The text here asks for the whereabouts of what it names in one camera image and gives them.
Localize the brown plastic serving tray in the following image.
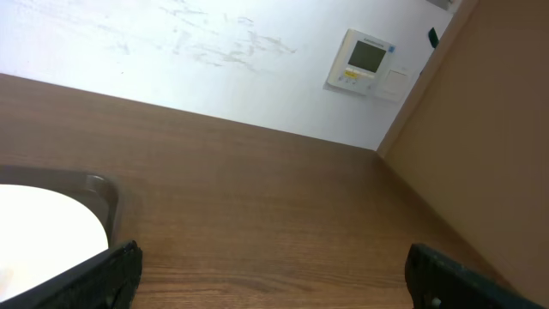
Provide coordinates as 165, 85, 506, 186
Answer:
1, 165, 124, 246

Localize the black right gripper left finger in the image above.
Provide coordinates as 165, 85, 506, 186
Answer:
1, 240, 143, 309

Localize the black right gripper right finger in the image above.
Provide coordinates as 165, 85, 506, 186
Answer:
405, 243, 543, 309

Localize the white round plate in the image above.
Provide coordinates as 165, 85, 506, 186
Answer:
1, 185, 108, 301

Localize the white wall thermostat panel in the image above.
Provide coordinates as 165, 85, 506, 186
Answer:
327, 28, 395, 95

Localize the white wall switch plate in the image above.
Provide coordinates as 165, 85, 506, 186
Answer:
375, 66, 411, 102

